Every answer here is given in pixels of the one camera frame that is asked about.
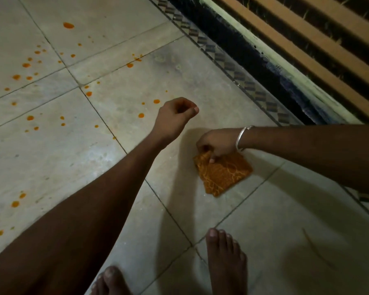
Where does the person's left forearm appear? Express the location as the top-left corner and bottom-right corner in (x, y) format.
(0, 132), (170, 295)

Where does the scatter of orange liquid drops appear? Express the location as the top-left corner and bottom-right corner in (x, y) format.
(0, 21), (162, 237)

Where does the person's left foot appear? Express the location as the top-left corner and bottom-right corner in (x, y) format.
(91, 266), (133, 295)

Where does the person's right foot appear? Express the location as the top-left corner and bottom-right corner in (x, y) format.
(205, 228), (248, 295)

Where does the orange patterned cloth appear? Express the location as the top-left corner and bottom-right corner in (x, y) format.
(193, 150), (253, 197)

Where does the person's left hand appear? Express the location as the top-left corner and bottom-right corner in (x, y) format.
(151, 97), (200, 145)

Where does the wooden slatted frame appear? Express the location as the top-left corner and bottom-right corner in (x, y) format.
(200, 0), (369, 125)

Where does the silver bracelet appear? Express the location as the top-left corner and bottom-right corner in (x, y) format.
(236, 125), (255, 153)

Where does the person's right forearm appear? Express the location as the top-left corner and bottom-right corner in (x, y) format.
(240, 124), (369, 199)

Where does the person's right hand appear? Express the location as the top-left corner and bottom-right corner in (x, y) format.
(196, 128), (242, 164)

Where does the person's foot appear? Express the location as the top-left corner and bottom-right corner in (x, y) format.
(205, 228), (248, 295)
(91, 266), (133, 295)

